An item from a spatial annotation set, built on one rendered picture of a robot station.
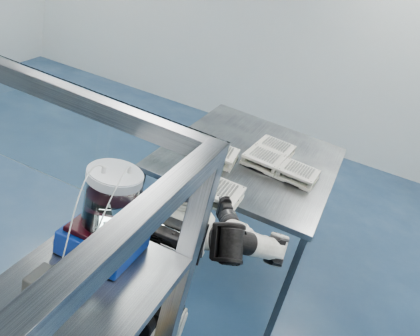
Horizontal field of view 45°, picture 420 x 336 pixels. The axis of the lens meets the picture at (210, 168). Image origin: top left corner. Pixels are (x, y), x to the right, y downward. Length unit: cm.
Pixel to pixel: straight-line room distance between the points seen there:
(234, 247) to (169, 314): 35
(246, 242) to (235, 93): 469
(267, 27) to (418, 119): 206
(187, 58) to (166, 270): 524
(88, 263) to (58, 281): 7
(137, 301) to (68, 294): 57
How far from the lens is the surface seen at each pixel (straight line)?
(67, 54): 730
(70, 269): 85
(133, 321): 131
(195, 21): 646
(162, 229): 179
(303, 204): 309
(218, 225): 189
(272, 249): 199
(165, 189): 111
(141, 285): 141
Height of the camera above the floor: 230
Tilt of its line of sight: 26 degrees down
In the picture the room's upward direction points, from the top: 15 degrees clockwise
